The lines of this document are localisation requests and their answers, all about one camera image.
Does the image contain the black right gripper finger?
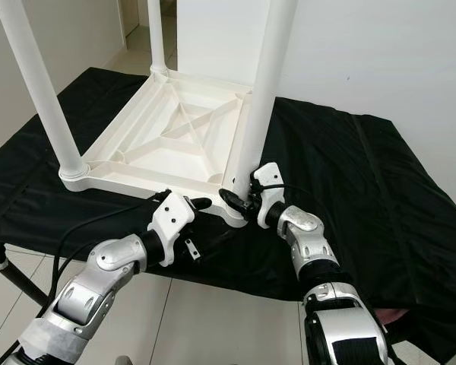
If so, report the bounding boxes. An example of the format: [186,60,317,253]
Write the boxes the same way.
[219,189,250,218]

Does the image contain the white plastic children table top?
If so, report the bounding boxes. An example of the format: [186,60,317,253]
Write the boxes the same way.
[59,67,259,227]

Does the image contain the pink stool seat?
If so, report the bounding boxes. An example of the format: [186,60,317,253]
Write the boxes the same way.
[372,306,411,322]

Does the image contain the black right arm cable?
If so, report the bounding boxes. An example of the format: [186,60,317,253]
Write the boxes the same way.
[255,182,305,202]

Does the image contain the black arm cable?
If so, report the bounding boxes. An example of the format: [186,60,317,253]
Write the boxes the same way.
[52,190,172,297]
[255,182,305,202]

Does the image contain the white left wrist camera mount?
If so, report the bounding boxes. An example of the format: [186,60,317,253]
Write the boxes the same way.
[147,192,197,267]

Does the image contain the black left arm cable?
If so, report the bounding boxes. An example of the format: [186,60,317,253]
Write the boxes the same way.
[52,190,172,297]

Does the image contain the black metal frame leg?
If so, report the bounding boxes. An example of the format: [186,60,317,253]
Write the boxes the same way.
[0,259,46,301]

